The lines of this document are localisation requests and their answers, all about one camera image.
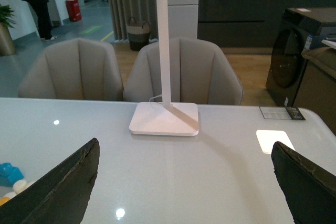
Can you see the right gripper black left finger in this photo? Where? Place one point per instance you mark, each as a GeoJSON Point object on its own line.
{"type": "Point", "coordinates": [60, 196]}

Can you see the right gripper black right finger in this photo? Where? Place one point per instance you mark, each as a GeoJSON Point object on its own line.
{"type": "Point", "coordinates": [309, 189]}

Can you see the blue three-stud block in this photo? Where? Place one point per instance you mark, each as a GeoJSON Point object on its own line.
{"type": "Point", "coordinates": [10, 174]}

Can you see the black and white label sticker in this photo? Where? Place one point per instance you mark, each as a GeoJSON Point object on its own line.
{"type": "Point", "coordinates": [283, 113]}

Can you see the white desk lamp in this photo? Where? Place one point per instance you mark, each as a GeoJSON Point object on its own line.
{"type": "Point", "coordinates": [166, 118]}

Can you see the beige chair left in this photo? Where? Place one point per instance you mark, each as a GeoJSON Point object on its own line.
{"type": "Point", "coordinates": [76, 69]}

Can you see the beige chair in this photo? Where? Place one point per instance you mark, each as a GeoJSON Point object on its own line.
{"type": "Point", "coordinates": [76, 69]}
{"type": "Point", "coordinates": [200, 73]}

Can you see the beige chair right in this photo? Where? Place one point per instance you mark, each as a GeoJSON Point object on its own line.
{"type": "Point", "coordinates": [200, 73]}

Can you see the green potted plant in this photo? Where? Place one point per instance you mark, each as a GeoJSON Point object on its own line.
{"type": "Point", "coordinates": [7, 44]}

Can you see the black washing machine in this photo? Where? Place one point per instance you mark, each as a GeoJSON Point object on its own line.
{"type": "Point", "coordinates": [300, 29]}

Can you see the dark grey cabinet counter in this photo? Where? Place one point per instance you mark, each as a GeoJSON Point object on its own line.
{"type": "Point", "coordinates": [246, 23]}

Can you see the red bin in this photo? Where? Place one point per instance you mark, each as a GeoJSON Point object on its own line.
{"type": "Point", "coordinates": [73, 10]}

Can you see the grey curtain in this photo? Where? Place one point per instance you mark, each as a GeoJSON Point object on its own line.
{"type": "Point", "coordinates": [132, 6]}

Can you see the white pillar cabinet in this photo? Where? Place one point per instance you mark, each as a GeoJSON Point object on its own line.
{"type": "Point", "coordinates": [183, 18]}

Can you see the white studded base plate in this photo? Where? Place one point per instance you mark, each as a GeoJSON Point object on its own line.
{"type": "Point", "coordinates": [18, 188]}

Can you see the woven basket with handles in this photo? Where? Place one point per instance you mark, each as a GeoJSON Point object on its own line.
{"type": "Point", "coordinates": [138, 33]}

